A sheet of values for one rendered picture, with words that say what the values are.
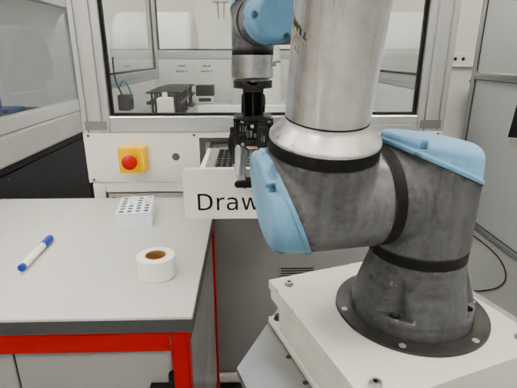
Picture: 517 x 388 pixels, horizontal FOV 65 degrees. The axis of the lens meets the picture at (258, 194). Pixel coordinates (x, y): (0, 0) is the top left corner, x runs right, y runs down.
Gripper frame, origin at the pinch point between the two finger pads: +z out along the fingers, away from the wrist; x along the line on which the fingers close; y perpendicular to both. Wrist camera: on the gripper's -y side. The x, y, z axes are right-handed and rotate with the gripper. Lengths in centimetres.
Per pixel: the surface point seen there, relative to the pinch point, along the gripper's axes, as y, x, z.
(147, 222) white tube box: -11.0, -25.1, 13.4
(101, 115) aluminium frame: -36, -41, -9
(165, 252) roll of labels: 10.8, -16.6, 10.5
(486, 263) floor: -129, 138, 91
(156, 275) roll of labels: 15.0, -17.5, 12.8
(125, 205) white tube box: -16.0, -31.5, 11.0
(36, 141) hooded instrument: -74, -80, 6
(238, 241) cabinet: -36.3, -3.9, 30.7
